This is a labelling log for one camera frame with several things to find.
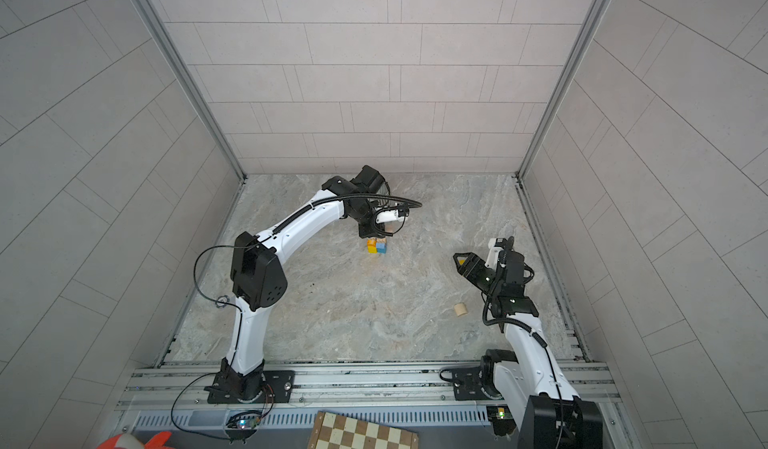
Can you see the red white object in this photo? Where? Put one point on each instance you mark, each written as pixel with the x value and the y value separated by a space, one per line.
pixel 129 441

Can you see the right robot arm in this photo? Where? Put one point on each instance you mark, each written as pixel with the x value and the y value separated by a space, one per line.
pixel 535 404

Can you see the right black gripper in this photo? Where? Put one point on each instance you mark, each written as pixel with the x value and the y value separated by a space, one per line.
pixel 473 261

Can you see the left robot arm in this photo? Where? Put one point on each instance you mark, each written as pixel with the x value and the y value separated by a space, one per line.
pixel 259 279

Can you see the plain wooden block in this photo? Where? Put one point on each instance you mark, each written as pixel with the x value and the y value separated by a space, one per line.
pixel 392 227

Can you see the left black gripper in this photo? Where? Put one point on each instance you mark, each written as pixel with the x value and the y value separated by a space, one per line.
pixel 376 230

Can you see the left green circuit board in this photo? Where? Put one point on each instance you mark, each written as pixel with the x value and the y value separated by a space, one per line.
pixel 243 425

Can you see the wooden cylinder block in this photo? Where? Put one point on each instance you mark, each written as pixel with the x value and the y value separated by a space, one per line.
pixel 460 309

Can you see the checkered chess board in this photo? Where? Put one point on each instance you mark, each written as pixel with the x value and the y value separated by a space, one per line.
pixel 332 430

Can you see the right circuit board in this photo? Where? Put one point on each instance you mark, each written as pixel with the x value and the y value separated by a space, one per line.
pixel 501 420

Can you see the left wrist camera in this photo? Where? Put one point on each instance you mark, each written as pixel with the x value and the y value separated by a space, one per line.
pixel 396 213

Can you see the aluminium mounting rail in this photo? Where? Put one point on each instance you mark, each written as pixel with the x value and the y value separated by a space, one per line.
pixel 313 385

